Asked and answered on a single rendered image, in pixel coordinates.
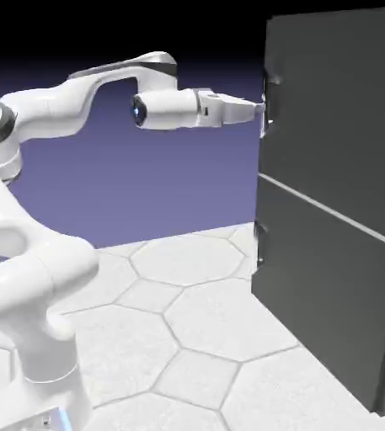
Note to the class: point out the dark grey cabinet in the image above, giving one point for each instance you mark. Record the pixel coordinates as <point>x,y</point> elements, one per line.
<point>333,202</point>

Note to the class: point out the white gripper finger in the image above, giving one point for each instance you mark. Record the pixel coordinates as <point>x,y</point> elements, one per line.
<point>259,107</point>

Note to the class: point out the dark grey cabinet door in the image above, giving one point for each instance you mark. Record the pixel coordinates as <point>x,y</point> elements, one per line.
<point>265,50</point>
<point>257,202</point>

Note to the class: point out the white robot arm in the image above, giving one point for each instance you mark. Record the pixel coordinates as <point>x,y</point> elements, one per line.
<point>43,111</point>

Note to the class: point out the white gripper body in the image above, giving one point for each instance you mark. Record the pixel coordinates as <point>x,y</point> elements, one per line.
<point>237,108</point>

